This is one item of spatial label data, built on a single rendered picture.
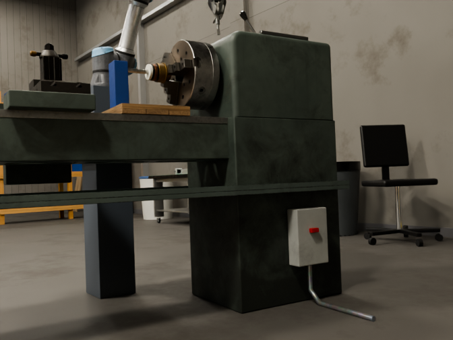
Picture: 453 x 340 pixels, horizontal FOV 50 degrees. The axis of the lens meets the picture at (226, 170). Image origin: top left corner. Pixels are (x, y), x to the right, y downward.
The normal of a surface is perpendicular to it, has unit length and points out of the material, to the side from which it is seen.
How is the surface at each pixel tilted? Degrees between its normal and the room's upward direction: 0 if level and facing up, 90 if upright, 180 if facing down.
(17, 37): 90
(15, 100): 90
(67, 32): 90
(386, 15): 90
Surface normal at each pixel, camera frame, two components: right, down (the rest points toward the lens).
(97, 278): -0.80, 0.02
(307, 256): 0.51, -0.04
